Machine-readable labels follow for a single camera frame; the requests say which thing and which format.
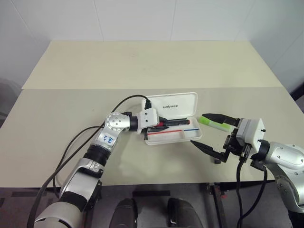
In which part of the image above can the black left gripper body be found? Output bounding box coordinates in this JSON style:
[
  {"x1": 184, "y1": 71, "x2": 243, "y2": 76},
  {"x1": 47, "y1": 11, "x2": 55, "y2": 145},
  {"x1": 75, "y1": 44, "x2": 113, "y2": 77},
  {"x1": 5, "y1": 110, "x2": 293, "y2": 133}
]
[{"x1": 141, "y1": 115, "x2": 167, "y2": 141}]

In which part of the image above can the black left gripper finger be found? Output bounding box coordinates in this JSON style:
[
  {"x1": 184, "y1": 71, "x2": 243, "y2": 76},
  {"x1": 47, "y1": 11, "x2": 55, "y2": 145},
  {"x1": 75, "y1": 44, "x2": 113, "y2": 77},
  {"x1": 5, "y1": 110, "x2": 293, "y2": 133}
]
[
  {"x1": 163, "y1": 117, "x2": 188, "y2": 124},
  {"x1": 148, "y1": 125, "x2": 171, "y2": 133}
]

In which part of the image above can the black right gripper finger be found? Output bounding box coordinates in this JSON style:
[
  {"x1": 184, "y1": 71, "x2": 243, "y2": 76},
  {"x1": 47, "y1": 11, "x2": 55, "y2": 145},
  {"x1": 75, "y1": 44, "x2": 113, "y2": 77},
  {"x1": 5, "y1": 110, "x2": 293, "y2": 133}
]
[
  {"x1": 201, "y1": 113, "x2": 240, "y2": 127},
  {"x1": 190, "y1": 140, "x2": 230, "y2": 164}
]

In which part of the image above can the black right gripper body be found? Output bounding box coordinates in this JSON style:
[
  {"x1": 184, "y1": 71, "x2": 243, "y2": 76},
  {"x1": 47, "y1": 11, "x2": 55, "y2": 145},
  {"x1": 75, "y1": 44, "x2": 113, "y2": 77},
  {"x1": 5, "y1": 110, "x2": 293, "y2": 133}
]
[{"x1": 222, "y1": 117, "x2": 253, "y2": 159}]

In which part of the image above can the red and black marker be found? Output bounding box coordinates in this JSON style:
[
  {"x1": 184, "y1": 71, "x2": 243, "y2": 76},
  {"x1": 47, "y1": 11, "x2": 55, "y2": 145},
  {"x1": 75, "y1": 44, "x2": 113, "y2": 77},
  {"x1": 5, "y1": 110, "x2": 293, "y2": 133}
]
[{"x1": 157, "y1": 119, "x2": 192, "y2": 128}]

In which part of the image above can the green highlighter marker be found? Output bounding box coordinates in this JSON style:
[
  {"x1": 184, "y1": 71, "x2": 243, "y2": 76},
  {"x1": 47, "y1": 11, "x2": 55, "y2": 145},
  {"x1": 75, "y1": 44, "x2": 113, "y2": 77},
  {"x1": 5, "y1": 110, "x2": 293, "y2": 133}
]
[{"x1": 199, "y1": 115, "x2": 233, "y2": 133}]

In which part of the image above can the white plastic pencil case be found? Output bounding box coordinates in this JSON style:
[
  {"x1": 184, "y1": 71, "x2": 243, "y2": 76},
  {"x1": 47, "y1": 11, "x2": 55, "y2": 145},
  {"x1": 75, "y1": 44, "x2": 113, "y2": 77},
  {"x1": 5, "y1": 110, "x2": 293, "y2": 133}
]
[{"x1": 141, "y1": 92, "x2": 203, "y2": 146}]

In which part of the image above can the white label blue writing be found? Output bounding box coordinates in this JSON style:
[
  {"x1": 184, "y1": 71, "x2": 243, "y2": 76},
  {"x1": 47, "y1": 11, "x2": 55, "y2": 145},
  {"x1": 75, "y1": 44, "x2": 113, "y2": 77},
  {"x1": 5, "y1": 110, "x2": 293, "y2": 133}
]
[{"x1": 98, "y1": 132, "x2": 117, "y2": 147}]

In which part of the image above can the dark rounded shape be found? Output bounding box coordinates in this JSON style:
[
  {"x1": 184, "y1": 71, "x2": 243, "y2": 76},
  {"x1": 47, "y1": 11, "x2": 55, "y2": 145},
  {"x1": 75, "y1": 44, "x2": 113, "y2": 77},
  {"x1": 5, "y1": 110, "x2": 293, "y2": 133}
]
[
  {"x1": 111, "y1": 198, "x2": 139, "y2": 228},
  {"x1": 167, "y1": 198, "x2": 200, "y2": 228}
]

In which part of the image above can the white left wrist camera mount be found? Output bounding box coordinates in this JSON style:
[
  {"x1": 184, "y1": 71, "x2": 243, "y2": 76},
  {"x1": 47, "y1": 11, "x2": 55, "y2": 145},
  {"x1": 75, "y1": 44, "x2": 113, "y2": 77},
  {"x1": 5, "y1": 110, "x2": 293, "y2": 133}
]
[{"x1": 136, "y1": 108, "x2": 159, "y2": 134}]

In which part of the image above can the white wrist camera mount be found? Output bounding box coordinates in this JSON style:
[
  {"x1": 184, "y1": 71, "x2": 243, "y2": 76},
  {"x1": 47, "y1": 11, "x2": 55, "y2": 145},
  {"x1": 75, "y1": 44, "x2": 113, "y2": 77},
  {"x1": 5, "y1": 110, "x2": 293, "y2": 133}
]
[
  {"x1": 237, "y1": 117, "x2": 266, "y2": 150},
  {"x1": 136, "y1": 108, "x2": 159, "y2": 134}
]

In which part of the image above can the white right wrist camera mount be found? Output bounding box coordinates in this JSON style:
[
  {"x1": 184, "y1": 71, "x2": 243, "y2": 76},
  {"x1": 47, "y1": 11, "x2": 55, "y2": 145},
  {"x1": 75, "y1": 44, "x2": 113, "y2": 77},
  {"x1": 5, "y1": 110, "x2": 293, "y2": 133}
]
[{"x1": 237, "y1": 117, "x2": 266, "y2": 150}]

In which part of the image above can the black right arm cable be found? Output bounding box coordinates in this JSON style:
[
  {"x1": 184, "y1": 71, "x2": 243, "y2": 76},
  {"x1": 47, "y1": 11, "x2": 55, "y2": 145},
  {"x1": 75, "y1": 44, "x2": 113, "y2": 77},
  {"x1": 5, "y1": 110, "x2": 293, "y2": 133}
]
[{"x1": 235, "y1": 152, "x2": 269, "y2": 228}]

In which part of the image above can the black metal table frame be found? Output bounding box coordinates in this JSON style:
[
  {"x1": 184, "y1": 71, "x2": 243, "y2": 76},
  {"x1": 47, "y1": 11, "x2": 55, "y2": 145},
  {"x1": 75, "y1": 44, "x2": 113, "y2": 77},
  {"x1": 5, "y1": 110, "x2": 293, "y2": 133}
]
[{"x1": 205, "y1": 182, "x2": 230, "y2": 228}]

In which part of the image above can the dark object at wall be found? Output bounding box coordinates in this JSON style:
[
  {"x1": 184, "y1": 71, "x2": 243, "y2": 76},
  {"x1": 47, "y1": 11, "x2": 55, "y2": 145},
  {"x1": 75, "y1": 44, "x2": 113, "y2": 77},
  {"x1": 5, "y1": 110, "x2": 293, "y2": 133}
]
[{"x1": 291, "y1": 80, "x2": 304, "y2": 101}]

